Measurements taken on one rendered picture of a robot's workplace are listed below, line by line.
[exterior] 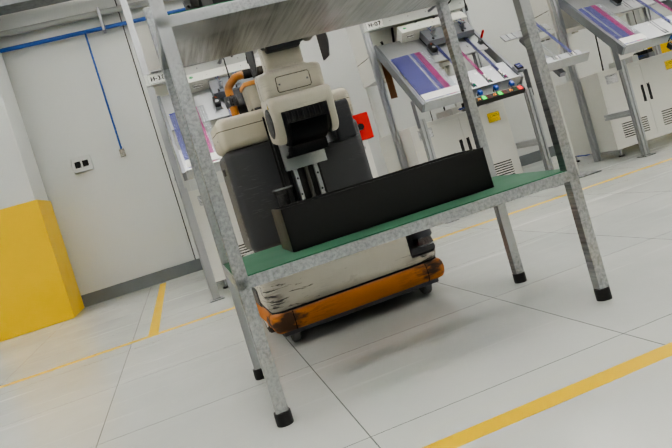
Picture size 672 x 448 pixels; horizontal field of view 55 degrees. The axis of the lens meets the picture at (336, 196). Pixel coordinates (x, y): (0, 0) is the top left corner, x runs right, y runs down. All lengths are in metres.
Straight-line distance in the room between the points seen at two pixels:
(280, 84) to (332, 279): 0.68
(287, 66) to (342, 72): 3.63
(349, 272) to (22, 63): 4.14
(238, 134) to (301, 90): 0.35
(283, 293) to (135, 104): 3.74
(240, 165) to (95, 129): 3.32
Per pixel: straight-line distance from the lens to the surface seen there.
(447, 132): 4.32
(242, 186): 2.43
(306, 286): 2.14
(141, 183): 5.59
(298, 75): 2.25
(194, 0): 2.26
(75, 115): 5.69
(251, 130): 2.45
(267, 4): 1.54
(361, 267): 2.19
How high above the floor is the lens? 0.53
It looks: 3 degrees down
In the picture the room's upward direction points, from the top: 17 degrees counter-clockwise
